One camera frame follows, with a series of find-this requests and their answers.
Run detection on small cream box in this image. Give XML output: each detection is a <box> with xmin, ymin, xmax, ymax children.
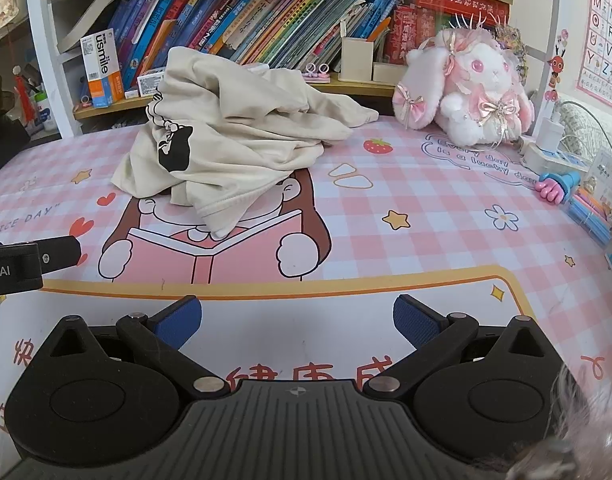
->
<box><xmin>372</xmin><ymin>61</ymin><xmax>407</xmax><ymax>85</ymax></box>

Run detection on cream pen holder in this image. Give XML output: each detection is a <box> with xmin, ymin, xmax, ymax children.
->
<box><xmin>340</xmin><ymin>36</ymin><xmax>375</xmax><ymax>83</ymax></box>

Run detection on pink scissors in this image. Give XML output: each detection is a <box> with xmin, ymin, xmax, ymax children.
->
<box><xmin>301</xmin><ymin>62</ymin><xmax>332</xmax><ymax>84</ymax></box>

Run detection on red thick book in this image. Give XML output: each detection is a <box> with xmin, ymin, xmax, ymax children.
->
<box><xmin>383</xmin><ymin>0</ymin><xmax>512</xmax><ymax>67</ymax></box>

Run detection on clear printed card stand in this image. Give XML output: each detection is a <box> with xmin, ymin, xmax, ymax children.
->
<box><xmin>582</xmin><ymin>149</ymin><xmax>612</xmax><ymax>212</ymax></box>

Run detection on white pink plush bunny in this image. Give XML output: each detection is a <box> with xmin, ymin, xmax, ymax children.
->
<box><xmin>392</xmin><ymin>26</ymin><xmax>535</xmax><ymax>147</ymax></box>

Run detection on alphabet wall poster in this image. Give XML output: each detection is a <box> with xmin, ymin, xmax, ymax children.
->
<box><xmin>574</xmin><ymin>0</ymin><xmax>612</xmax><ymax>109</ymax></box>

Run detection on white charger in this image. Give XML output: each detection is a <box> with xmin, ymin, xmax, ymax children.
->
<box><xmin>532</xmin><ymin>102</ymin><xmax>564</xmax><ymax>154</ymax></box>

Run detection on tall white orange box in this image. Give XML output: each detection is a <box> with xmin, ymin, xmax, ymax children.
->
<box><xmin>80</xmin><ymin>28</ymin><xmax>125</xmax><ymax>109</ymax></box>

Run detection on pack of coloured pens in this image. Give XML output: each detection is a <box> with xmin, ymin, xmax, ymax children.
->
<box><xmin>566</xmin><ymin>187</ymin><xmax>612</xmax><ymax>247</ymax></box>

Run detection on white cable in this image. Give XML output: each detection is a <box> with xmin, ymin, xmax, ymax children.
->
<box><xmin>554</xmin><ymin>100</ymin><xmax>612</xmax><ymax>157</ymax></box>

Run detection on orange white carton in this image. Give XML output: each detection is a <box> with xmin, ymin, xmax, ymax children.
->
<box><xmin>136</xmin><ymin>71</ymin><xmax>167</xmax><ymax>99</ymax></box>

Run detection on wooden white bookshelf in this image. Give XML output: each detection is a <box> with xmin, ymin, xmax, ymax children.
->
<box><xmin>23</xmin><ymin>0</ymin><xmax>562</xmax><ymax>137</ymax></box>

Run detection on white bottle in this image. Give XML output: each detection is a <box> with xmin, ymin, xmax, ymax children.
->
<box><xmin>35</xmin><ymin>92</ymin><xmax>55</xmax><ymax>134</ymax></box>

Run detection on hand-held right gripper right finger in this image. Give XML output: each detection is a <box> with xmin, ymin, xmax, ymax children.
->
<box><xmin>362</xmin><ymin>294</ymin><xmax>555</xmax><ymax>402</ymax></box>

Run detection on cream t-shirt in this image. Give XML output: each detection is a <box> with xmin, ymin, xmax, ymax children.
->
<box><xmin>111</xmin><ymin>46</ymin><xmax>380</xmax><ymax>240</ymax></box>

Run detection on deer wall sticker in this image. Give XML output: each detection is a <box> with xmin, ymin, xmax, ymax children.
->
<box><xmin>544</xmin><ymin>27</ymin><xmax>572</xmax><ymax>104</ymax></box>

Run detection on grey patterned cloth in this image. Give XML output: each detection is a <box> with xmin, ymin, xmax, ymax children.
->
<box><xmin>560</xmin><ymin>102</ymin><xmax>612</xmax><ymax>162</ymax></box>

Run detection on white power strip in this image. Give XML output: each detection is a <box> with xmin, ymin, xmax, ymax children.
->
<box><xmin>517</xmin><ymin>136</ymin><xmax>594</xmax><ymax>182</ymax></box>

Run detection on row of colourful books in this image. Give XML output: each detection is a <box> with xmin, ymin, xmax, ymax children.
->
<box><xmin>58</xmin><ymin>0</ymin><xmax>407</xmax><ymax>92</ymax></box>

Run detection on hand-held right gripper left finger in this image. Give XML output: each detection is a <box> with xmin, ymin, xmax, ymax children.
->
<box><xmin>40</xmin><ymin>295</ymin><xmax>230</xmax><ymax>399</ymax></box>

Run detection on pink hand-shaped toy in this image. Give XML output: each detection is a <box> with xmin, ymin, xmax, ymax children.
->
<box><xmin>534</xmin><ymin>170</ymin><xmax>583</xmax><ymax>206</ymax></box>

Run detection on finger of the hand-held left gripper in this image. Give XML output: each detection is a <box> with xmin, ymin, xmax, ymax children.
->
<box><xmin>36</xmin><ymin>236</ymin><xmax>83</xmax><ymax>276</ymax></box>

